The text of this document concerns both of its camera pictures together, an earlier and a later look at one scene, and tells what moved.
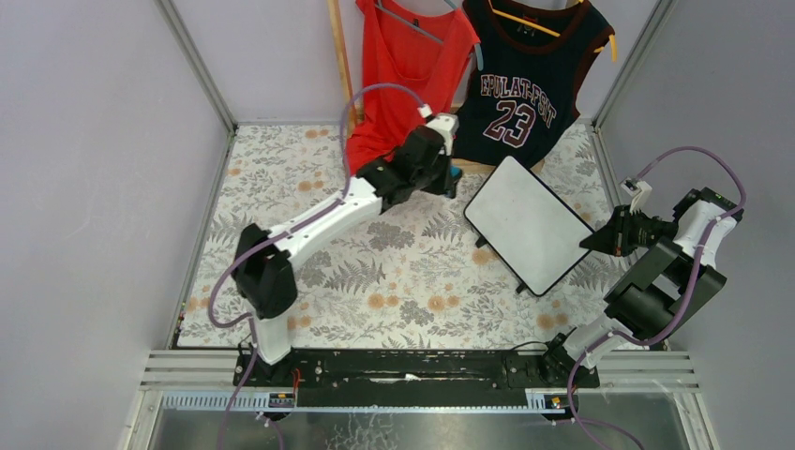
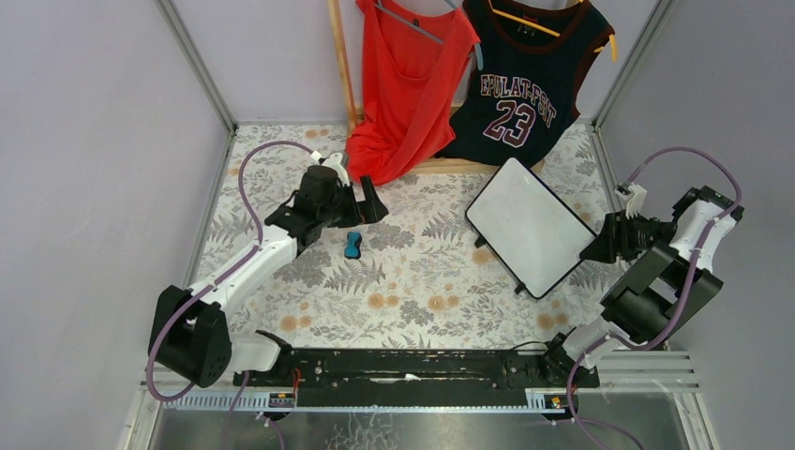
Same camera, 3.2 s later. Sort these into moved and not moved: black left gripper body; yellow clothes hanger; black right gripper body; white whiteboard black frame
Moved: black left gripper body
Not moved: white whiteboard black frame; black right gripper body; yellow clothes hanger
